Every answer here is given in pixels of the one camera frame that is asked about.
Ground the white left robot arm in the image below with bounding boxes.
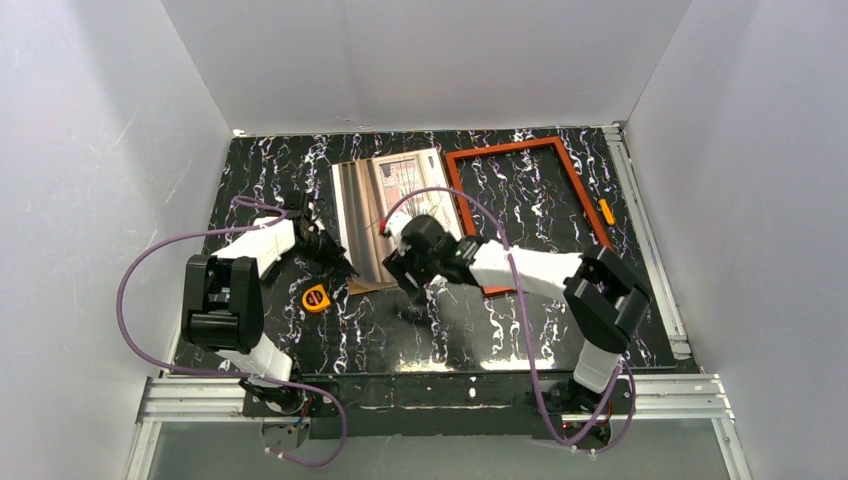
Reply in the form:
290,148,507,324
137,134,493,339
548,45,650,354
181,217,358,386

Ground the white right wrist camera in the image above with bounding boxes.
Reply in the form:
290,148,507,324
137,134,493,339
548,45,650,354
379,215,408,239

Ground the red wooden picture frame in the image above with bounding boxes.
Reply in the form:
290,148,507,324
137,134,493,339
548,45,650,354
443,135,614,299

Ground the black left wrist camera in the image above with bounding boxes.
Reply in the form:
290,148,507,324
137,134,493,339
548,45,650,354
281,190,326,225

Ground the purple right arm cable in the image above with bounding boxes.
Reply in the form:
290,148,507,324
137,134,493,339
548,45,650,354
380,187,637,455

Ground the brown fibreboard backing panel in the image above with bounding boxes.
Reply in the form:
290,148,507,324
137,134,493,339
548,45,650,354
347,278,398,295

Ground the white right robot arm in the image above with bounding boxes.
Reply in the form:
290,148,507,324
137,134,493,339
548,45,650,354
380,213,652,394

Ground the yellow handled screwdriver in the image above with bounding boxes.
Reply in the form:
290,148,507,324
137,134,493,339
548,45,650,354
598,198,616,226

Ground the yellow tape measure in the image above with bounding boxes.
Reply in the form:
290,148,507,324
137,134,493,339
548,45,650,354
301,284,331,314

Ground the printed window plant photo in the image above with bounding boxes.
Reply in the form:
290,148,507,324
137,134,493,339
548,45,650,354
331,148,448,282

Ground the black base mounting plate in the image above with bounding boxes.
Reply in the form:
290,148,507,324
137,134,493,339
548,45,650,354
243,371,610,440

